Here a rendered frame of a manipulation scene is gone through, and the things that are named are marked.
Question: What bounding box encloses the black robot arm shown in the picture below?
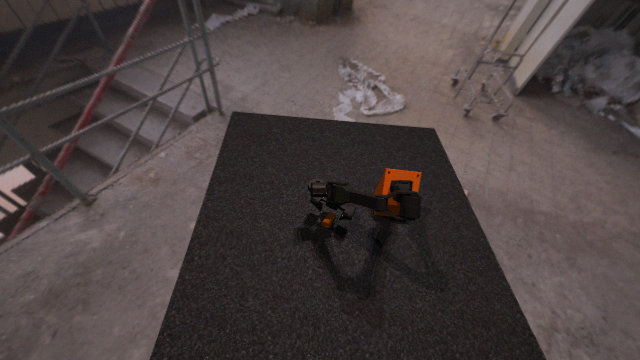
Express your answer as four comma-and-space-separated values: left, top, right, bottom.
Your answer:
310, 180, 421, 221

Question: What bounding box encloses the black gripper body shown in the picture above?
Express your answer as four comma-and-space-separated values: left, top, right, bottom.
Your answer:
310, 197, 356, 220

